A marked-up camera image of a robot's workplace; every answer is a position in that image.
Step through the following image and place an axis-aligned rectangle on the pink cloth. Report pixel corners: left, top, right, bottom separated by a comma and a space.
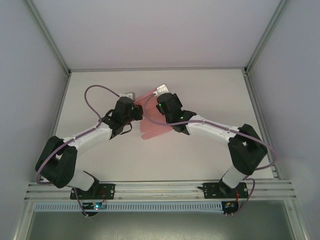
136, 90, 176, 141

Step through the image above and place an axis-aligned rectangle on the circuit board with green light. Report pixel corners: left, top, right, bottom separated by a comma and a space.
83, 203, 107, 211

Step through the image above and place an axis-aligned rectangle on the grey metal sheet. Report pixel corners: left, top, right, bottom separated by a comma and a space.
26, 211, 295, 240

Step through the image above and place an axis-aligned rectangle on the aluminium table side rail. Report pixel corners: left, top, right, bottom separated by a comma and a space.
37, 73, 72, 183
243, 72, 281, 180

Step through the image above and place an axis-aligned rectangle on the aluminium mounting rail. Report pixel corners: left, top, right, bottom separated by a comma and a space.
24, 181, 297, 201

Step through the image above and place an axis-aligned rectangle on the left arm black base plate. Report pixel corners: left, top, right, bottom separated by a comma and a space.
69, 183, 116, 201

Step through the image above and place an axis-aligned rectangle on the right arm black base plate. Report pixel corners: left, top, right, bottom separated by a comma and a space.
203, 182, 250, 200

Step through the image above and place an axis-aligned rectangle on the slotted white cable duct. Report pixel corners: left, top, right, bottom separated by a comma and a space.
33, 201, 225, 213

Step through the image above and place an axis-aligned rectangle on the aluminium frame post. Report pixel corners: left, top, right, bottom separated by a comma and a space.
243, 0, 288, 76
24, 0, 73, 76

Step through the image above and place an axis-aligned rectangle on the aluminium lower frame bar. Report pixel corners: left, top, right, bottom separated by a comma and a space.
284, 198, 310, 240
12, 199, 36, 240

